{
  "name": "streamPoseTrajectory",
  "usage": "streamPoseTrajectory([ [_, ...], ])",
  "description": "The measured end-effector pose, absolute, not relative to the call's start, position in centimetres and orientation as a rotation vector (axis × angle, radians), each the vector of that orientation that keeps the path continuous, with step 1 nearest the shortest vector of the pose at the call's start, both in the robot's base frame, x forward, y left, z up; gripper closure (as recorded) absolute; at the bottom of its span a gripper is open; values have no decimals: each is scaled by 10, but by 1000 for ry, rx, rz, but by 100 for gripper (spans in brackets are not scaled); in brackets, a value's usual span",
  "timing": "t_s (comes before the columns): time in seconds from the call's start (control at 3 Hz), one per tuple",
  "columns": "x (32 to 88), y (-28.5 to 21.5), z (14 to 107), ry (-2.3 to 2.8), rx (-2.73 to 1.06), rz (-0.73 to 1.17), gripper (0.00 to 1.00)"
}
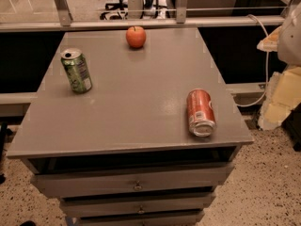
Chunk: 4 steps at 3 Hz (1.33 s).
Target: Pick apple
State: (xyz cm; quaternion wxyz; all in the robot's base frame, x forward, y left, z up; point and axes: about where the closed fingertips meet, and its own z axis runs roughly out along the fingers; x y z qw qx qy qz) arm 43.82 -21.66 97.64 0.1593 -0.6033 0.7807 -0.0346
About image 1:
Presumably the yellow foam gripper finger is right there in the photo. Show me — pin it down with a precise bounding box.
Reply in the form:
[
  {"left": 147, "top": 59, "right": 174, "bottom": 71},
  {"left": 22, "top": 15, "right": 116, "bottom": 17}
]
[{"left": 257, "top": 26, "right": 281, "bottom": 52}]

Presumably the red apple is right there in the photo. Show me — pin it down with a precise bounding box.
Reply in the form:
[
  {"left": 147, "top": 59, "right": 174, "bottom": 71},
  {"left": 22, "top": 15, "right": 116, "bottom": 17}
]
[{"left": 126, "top": 26, "right": 146, "bottom": 48}]

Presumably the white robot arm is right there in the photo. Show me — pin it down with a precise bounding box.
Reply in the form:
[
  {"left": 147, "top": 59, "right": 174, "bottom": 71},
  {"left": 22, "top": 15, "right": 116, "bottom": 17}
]
[{"left": 257, "top": 3, "right": 301, "bottom": 66}]

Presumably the orange soda can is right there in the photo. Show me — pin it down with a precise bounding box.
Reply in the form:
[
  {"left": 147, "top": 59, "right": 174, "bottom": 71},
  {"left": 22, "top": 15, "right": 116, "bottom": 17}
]
[{"left": 186, "top": 89, "right": 216, "bottom": 137}]

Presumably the top drawer with knob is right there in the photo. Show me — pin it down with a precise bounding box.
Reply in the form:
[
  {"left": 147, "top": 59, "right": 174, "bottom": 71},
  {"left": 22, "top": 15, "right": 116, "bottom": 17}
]
[{"left": 32, "top": 163, "right": 234, "bottom": 198}]

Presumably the drawer with knob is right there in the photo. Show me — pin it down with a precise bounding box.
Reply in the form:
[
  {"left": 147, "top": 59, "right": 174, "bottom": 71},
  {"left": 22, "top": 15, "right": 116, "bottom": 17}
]
[
  {"left": 60, "top": 190, "right": 215, "bottom": 218},
  {"left": 32, "top": 163, "right": 234, "bottom": 198}
]

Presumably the black office chair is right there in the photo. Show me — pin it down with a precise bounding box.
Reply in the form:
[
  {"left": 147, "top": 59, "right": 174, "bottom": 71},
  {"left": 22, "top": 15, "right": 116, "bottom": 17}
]
[{"left": 100, "top": 0, "right": 128, "bottom": 21}]

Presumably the middle drawer with knob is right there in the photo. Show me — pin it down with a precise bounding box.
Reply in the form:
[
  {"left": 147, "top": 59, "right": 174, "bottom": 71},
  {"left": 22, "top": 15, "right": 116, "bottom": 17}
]
[{"left": 60, "top": 190, "right": 215, "bottom": 218}]

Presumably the grey drawer cabinet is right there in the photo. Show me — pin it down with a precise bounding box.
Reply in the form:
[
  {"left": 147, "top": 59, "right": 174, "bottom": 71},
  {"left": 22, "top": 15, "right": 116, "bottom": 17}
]
[{"left": 5, "top": 27, "right": 255, "bottom": 226}]

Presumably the green soda can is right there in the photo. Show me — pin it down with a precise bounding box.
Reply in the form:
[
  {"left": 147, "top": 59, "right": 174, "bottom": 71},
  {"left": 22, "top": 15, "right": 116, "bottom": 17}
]
[{"left": 61, "top": 48, "right": 92, "bottom": 93}]

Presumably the bottom drawer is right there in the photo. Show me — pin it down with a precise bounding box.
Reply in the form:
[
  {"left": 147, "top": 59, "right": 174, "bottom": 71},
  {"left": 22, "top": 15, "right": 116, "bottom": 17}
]
[{"left": 79, "top": 210, "right": 204, "bottom": 226}]

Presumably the white cable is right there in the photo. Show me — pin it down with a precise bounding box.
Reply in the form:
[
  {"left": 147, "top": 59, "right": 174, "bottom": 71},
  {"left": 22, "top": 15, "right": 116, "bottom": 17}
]
[{"left": 234, "top": 13, "right": 271, "bottom": 108}]

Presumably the grey metal railing frame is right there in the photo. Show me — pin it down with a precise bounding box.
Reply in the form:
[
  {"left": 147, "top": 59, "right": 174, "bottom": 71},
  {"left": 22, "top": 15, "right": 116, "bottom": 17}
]
[{"left": 0, "top": 0, "right": 300, "bottom": 32}]

